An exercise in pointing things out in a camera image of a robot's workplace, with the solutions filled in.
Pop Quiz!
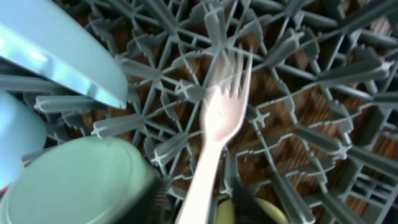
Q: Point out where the light blue bowl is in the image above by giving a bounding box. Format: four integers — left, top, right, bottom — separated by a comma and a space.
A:
1, 90, 47, 189

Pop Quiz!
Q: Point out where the mint green bowl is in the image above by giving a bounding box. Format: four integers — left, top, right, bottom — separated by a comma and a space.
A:
1, 136, 156, 224

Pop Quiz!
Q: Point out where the grey dishwasher rack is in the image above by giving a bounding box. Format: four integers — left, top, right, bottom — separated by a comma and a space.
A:
1, 0, 397, 223

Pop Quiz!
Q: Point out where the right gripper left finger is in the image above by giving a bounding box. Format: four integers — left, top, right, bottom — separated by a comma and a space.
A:
115, 177, 172, 224

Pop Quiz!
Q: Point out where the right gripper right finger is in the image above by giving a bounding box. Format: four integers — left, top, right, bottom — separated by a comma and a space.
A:
232, 177, 277, 224

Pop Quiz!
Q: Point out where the yellow plastic cup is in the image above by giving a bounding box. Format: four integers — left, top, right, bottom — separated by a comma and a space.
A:
215, 197, 289, 224

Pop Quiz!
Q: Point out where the cream plastic fork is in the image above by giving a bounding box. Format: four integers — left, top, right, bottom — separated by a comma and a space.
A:
175, 49, 253, 224

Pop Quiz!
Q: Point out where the light blue plate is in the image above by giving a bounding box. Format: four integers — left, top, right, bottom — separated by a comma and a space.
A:
1, 0, 128, 109

